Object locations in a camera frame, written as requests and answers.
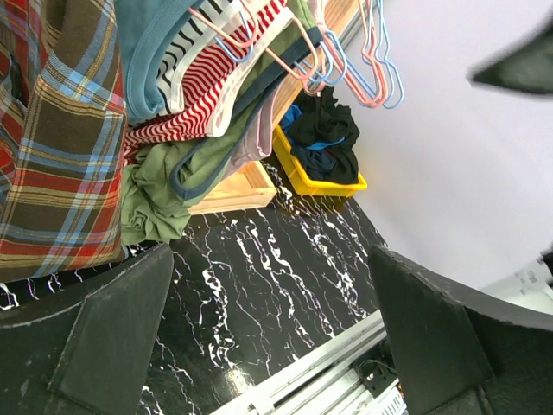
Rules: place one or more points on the black garment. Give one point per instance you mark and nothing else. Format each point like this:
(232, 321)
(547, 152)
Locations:
(325, 100)

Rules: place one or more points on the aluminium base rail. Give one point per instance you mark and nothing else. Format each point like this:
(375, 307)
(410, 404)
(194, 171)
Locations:
(324, 381)

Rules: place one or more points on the empty hangers bunch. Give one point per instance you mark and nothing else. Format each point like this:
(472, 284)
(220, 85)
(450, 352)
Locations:
(380, 85)

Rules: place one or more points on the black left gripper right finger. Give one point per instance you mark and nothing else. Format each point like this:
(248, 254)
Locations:
(459, 350)

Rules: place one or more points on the pink garment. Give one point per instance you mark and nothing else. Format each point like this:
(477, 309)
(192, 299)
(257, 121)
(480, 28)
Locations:
(256, 143)

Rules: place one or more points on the plaid hanging shirt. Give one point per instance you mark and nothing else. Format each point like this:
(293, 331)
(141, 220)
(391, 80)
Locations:
(62, 123)

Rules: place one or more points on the wooden clothes rack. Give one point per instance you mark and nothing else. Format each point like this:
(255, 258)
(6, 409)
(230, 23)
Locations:
(251, 187)

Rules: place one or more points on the green hanging garment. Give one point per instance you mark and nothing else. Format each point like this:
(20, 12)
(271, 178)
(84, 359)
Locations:
(165, 180)

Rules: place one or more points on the yellow plastic bin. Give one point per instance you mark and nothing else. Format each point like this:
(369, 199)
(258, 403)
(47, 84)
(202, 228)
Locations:
(299, 178)

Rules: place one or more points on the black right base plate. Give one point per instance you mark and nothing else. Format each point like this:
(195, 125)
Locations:
(376, 368)

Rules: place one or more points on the red striped hanging garment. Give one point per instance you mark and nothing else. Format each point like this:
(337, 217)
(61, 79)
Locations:
(210, 85)

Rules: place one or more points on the dark clothes pile in bin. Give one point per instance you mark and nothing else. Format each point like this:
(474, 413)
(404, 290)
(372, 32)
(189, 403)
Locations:
(327, 166)

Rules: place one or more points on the teal hanging tank top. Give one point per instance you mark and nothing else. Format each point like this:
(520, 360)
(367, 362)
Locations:
(145, 29)

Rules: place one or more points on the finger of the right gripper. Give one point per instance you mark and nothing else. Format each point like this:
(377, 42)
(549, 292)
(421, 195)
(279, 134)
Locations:
(525, 67)

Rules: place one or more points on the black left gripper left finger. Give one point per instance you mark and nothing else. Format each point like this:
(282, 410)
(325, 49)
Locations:
(86, 350)

